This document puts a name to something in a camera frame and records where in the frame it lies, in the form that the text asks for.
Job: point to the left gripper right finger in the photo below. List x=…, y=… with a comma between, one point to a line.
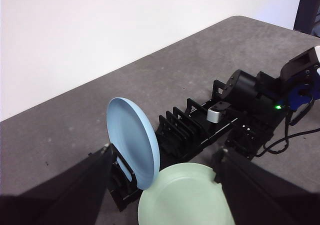
x=262, y=197

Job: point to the light blue round plate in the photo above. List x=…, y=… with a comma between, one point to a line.
x=130, y=137

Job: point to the pale green round plate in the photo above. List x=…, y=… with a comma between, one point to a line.
x=185, y=197

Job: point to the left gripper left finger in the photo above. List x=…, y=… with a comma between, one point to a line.
x=62, y=197

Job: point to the pale grey camera box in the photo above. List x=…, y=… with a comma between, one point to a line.
x=214, y=115

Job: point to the dark frame post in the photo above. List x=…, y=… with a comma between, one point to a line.
x=306, y=7

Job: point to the black plastic plate rack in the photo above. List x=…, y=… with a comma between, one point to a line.
x=180, y=132

